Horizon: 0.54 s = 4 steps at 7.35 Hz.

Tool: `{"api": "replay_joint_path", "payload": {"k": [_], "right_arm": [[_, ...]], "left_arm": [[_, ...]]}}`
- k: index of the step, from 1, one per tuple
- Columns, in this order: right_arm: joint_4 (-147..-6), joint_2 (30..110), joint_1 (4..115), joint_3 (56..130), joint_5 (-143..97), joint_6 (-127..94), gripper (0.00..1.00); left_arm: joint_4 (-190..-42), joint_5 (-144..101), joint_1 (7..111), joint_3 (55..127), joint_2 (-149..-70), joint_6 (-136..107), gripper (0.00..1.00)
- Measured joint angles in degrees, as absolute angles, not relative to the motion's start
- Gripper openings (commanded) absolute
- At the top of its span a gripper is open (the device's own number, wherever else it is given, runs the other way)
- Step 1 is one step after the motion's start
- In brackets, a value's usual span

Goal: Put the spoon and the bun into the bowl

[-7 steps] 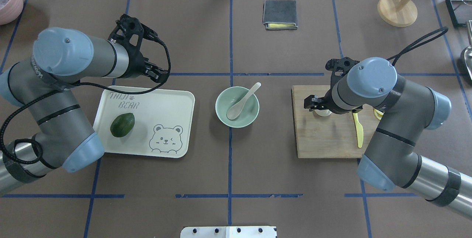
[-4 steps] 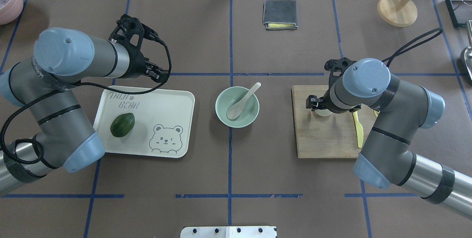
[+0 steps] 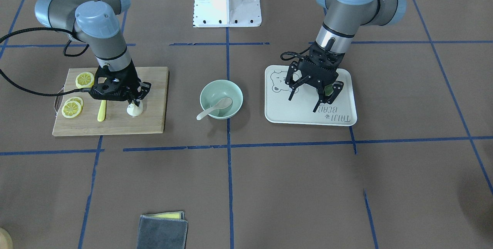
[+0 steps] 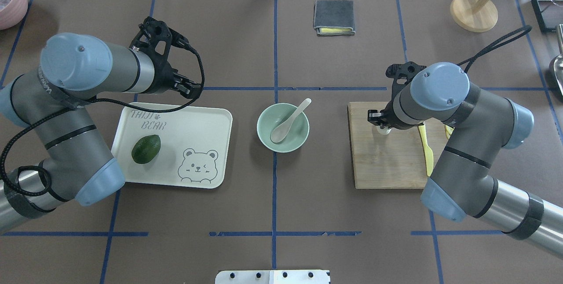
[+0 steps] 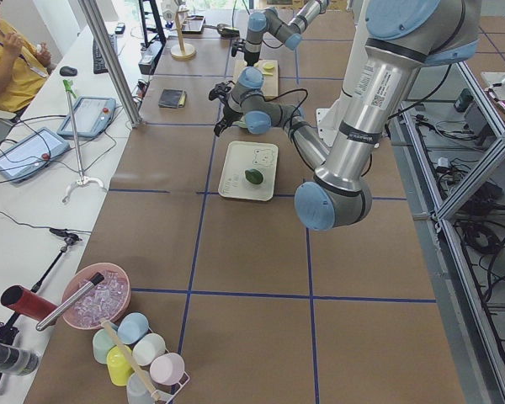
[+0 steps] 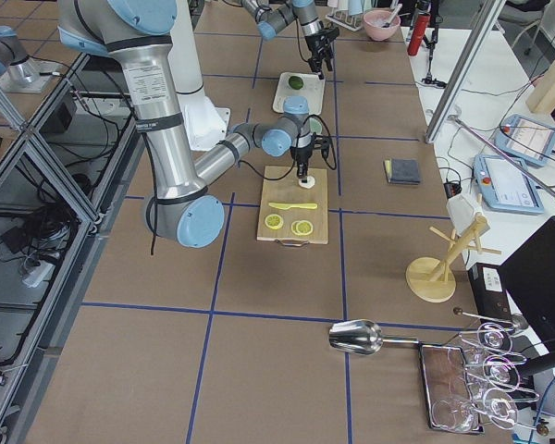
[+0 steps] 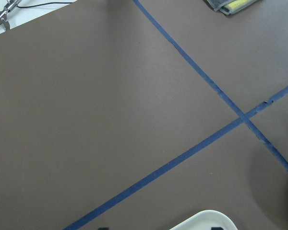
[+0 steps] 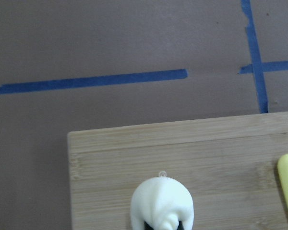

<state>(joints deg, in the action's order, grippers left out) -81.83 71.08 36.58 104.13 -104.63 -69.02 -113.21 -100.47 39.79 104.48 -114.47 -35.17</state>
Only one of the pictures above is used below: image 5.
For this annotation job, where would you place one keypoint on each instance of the grey folded cloth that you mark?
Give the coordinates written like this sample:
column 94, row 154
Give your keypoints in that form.
column 169, row 98

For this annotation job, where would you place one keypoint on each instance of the black keyboard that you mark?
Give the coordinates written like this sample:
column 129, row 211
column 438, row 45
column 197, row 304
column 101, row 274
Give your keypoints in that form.
column 99, row 64

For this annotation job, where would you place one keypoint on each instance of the pink bowl with ice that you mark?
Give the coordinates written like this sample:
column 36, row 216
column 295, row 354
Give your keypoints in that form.
column 107, row 300

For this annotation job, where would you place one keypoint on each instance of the black computer mouse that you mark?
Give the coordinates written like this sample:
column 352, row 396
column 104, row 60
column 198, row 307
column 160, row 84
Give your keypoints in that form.
column 68, row 71

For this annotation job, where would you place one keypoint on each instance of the steel tube in bowl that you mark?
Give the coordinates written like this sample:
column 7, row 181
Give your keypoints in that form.
column 51, row 319

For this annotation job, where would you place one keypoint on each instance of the pink cup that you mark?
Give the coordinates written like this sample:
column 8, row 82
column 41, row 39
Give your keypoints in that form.
column 167, row 369

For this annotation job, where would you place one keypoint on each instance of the teach pendant far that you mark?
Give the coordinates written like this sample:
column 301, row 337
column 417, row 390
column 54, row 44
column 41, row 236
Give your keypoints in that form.
column 93, row 115

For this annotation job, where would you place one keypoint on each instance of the yellow cup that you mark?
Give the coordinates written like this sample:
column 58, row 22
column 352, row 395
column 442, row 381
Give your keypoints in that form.
column 118, row 367

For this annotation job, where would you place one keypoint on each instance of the green avocado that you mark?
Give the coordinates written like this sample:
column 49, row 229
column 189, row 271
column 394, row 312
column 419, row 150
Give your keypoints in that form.
column 253, row 176

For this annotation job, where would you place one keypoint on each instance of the cream bear tray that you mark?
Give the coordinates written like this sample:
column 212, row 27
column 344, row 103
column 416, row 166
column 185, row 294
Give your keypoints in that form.
column 242, row 155

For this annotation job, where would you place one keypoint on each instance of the aluminium frame post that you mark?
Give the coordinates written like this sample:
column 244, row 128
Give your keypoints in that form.
column 97, row 26

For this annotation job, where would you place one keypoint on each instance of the teach pendant near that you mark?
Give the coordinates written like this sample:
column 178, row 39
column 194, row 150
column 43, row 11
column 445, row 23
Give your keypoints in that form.
column 30, row 155

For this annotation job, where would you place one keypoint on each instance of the black glass tray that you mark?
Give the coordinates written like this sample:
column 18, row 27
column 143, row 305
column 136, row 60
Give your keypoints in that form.
column 193, row 25

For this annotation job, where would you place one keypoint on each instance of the person in yellow shirt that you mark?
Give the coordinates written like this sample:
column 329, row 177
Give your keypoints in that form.
column 24, row 69

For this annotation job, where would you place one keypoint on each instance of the metal scoop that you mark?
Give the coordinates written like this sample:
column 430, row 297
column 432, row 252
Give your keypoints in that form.
column 224, row 31

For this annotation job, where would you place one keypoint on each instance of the bamboo cutting board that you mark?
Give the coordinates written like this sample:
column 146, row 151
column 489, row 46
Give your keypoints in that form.
column 269, row 82

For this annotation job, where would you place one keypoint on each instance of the wooden mug tree stand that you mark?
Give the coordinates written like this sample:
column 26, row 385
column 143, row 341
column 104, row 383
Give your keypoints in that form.
column 182, row 51

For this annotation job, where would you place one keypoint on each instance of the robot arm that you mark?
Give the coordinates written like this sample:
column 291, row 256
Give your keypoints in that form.
column 268, row 21
column 402, row 38

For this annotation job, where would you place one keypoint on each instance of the blue cup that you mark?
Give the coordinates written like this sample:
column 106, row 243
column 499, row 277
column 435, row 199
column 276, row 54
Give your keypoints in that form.
column 133, row 327

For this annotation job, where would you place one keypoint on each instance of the green cup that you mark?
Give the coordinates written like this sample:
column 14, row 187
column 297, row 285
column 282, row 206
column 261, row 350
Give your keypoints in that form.
column 102, row 343

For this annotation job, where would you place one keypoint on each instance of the teach pendant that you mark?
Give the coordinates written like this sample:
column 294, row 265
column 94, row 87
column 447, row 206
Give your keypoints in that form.
column 93, row 115
column 30, row 155

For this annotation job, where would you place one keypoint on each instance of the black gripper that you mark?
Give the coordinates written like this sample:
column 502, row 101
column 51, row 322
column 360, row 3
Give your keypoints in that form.
column 251, row 54
column 228, row 114

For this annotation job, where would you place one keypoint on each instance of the light green bowl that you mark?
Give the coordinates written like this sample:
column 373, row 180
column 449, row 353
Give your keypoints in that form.
column 241, row 124

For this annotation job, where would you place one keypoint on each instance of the red bottle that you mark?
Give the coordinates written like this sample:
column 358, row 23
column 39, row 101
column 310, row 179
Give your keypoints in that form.
column 26, row 302

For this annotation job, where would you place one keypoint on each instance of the white cup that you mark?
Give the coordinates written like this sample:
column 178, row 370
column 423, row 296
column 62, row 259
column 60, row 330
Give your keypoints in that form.
column 148, row 348

